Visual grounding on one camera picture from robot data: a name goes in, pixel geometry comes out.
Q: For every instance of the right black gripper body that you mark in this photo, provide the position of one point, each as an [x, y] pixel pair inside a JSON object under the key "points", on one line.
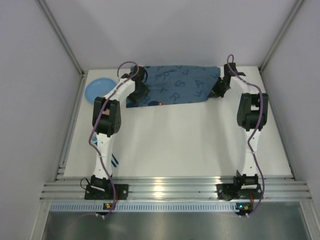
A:
{"points": [[219, 88]]}

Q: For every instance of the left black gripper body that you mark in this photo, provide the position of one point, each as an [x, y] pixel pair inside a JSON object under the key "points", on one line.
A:
{"points": [[137, 93]]}

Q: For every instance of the blue letter-print placemat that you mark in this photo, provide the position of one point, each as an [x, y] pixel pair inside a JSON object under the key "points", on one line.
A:
{"points": [[177, 84]]}

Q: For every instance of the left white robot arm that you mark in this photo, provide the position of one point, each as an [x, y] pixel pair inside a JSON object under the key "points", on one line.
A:
{"points": [[106, 123]]}

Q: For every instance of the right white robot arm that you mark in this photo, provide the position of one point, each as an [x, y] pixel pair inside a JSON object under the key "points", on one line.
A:
{"points": [[249, 109]]}

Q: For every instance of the blue plastic plate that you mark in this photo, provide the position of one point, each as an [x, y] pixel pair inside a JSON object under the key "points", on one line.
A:
{"points": [[98, 88]]}

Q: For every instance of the blue metal fork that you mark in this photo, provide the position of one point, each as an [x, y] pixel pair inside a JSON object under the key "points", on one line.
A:
{"points": [[94, 140]]}

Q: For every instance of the blue metal spoon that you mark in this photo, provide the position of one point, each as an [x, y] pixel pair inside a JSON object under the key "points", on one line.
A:
{"points": [[115, 161]]}

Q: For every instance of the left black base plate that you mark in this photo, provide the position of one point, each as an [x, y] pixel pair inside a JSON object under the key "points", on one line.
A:
{"points": [[107, 193]]}

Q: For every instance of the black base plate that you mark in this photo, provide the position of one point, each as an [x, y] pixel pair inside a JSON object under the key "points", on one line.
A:
{"points": [[107, 193], [228, 192]]}

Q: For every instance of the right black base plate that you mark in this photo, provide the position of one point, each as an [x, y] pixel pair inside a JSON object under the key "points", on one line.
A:
{"points": [[228, 192]]}

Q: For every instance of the aluminium mounting rail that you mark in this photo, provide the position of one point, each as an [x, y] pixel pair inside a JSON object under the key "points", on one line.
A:
{"points": [[167, 189]]}

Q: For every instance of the perforated cable duct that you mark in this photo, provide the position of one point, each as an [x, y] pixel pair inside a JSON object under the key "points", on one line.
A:
{"points": [[148, 207]]}

